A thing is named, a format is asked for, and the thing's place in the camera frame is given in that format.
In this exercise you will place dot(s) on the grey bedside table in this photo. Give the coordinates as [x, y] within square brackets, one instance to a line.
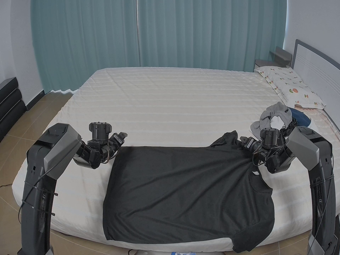
[279, 56]

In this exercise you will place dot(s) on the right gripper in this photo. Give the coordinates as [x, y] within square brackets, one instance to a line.
[253, 144]

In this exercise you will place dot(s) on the white printed pillow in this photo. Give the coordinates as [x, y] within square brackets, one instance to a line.
[291, 88]

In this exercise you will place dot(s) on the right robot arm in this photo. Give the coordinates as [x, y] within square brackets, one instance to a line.
[318, 169]

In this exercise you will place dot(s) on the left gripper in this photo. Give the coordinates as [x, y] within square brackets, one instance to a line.
[116, 141]

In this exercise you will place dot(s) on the black T-shirt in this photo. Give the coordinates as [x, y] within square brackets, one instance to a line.
[186, 190]

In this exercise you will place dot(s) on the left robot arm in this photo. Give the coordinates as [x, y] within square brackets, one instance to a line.
[39, 184]

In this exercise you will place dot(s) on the pile of clothes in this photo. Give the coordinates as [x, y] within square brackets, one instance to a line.
[276, 115]

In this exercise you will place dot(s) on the black chest of drawers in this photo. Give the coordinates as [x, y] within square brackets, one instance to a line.
[9, 105]

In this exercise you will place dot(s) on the blue-green curtain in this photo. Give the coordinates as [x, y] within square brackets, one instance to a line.
[85, 36]
[212, 25]

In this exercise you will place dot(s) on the dark blue garment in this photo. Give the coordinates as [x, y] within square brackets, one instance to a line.
[300, 117]

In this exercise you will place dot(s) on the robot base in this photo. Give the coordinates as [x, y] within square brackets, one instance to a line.
[183, 252]

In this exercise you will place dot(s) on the bed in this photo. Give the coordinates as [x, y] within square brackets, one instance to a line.
[172, 102]

